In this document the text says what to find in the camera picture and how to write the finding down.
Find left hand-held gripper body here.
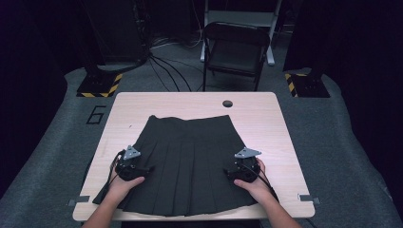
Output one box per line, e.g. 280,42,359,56
114,144,151,182

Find black stand base hazard stripes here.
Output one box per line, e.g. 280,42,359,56
283,72,332,99
76,71,124,99

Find person's right hand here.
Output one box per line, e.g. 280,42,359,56
233,157,274,206

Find grey tape strip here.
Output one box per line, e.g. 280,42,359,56
297,193,321,205
67,195,91,208

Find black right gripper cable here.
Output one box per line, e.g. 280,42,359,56
240,161,280,202

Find black tape floor marking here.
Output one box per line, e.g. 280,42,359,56
86,105,107,125

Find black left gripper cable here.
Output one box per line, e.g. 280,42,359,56
107,149,126,191

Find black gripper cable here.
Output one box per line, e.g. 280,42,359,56
107,149,126,191
240,161,280,202

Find person's dark clothing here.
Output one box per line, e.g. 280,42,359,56
121,218,262,228

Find dark curtain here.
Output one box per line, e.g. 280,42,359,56
282,0,403,219
0,0,84,199

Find person's left hand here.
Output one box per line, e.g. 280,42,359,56
106,175,146,204

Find black folding chair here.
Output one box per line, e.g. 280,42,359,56
201,21,271,93
199,0,283,67

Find bundle of black floor cables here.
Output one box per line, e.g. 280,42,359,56
134,0,204,93

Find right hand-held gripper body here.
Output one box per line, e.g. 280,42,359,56
226,146,263,184

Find black pleated skirt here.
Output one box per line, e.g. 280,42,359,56
92,114,259,218

